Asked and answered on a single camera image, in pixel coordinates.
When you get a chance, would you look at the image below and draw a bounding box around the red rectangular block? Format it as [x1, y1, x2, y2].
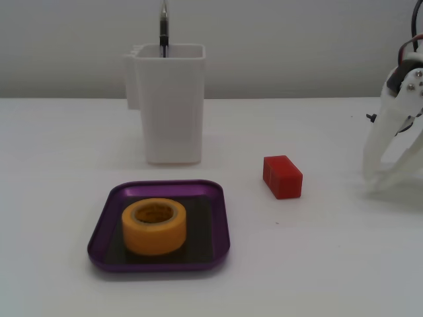
[262, 155, 304, 201]

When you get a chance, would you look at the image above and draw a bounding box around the purple metal tray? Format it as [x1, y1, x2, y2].
[87, 179, 231, 274]

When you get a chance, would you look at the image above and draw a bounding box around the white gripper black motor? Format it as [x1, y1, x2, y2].
[362, 33, 423, 195]

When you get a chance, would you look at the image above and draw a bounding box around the black and silver pen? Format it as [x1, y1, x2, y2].
[159, 0, 170, 59]

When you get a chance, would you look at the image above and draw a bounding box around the black tray liner mat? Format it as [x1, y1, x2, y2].
[106, 195, 213, 265]

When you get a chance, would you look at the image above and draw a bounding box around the black cable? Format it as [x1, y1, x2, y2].
[410, 0, 423, 38]

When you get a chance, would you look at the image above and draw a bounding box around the white plastic pen holder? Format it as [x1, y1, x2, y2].
[122, 43, 207, 166]

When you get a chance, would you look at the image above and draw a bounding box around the yellow tape roll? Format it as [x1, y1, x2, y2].
[121, 197, 188, 257]

